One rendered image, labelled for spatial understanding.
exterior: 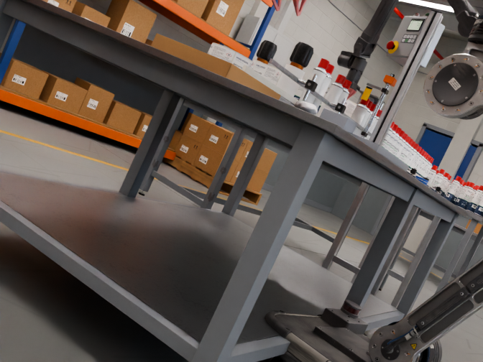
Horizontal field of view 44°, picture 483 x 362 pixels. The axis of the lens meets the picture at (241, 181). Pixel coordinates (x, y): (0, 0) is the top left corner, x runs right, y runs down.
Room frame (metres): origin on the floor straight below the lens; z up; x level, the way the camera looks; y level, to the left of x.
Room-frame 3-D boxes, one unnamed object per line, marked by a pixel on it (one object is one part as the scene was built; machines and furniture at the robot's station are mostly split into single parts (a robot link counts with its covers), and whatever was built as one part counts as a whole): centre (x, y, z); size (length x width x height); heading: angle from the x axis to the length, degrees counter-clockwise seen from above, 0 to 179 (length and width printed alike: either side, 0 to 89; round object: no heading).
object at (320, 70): (2.20, -0.09, 0.98); 0.05 x 0.05 x 0.20
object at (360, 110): (2.67, -0.34, 0.98); 0.05 x 0.05 x 0.20
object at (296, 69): (2.63, -0.01, 1.03); 0.09 x 0.09 x 0.30
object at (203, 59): (1.69, 0.19, 0.85); 0.30 x 0.26 x 0.04; 152
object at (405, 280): (3.81, -0.96, 0.47); 1.17 x 0.36 x 0.95; 152
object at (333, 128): (2.55, -0.06, 0.82); 2.10 x 1.31 x 0.02; 152
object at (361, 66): (2.63, -0.24, 1.19); 0.07 x 0.06 x 0.07; 50
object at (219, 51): (2.73, 0.28, 0.95); 0.20 x 0.20 x 0.14
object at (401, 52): (2.62, -0.41, 1.38); 0.17 x 0.10 x 0.19; 27
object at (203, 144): (7.05, 0.43, 0.32); 1.20 x 0.83 x 0.64; 49
